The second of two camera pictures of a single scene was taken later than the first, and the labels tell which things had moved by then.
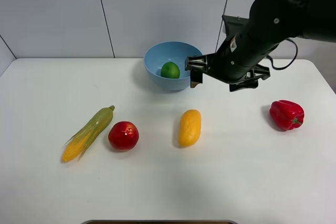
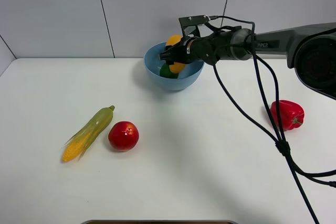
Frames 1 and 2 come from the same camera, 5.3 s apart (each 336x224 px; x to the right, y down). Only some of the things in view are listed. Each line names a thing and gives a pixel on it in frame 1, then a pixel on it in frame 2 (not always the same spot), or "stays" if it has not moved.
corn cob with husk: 74,148 stays
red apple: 123,136 stays
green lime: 170,70 stays
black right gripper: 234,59 → 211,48
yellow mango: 189,127 → 176,67
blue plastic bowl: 164,63 stays
